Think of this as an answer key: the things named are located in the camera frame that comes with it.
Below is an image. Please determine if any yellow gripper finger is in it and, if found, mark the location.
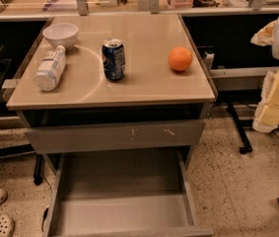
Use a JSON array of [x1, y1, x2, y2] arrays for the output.
[[252, 70, 279, 133], [250, 21, 276, 46]]

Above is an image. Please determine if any blue pepsi can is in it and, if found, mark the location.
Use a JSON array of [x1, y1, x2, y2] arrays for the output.
[[102, 39, 125, 81]]

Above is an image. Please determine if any open grey middle drawer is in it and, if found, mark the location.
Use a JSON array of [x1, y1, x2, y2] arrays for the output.
[[43, 148, 213, 237]]

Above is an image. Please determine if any grey top drawer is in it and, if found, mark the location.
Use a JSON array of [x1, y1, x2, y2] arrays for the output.
[[26, 120, 204, 154]]

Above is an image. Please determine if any black table leg with caster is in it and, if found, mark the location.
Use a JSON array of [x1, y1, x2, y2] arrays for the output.
[[227, 102, 252, 154]]

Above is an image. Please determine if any orange fruit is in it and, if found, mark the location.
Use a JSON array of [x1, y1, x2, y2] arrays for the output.
[[169, 46, 192, 72]]

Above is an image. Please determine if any white ceramic bowl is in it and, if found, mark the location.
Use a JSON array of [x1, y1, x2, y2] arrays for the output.
[[42, 23, 79, 49]]

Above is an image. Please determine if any clear plastic water bottle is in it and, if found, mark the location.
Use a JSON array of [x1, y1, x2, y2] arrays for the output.
[[34, 45, 66, 92]]

